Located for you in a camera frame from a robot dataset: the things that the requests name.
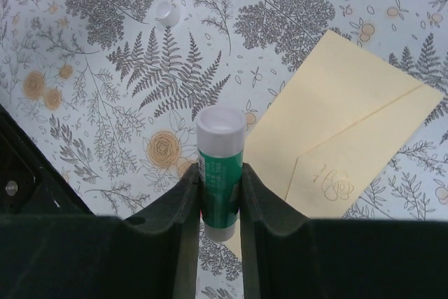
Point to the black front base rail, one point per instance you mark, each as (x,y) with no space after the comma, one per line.
(29,183)

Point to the green white glue stick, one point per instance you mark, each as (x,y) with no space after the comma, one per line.
(220,145)

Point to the floral patterned table mat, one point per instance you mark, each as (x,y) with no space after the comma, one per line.
(111,97)

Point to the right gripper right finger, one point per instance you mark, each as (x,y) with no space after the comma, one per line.
(287,255)

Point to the white glue stick cap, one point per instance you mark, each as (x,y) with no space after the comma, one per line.
(168,14)

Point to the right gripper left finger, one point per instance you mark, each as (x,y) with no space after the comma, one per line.
(152,254)

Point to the beige paper envelope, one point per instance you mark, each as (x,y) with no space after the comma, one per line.
(339,120)

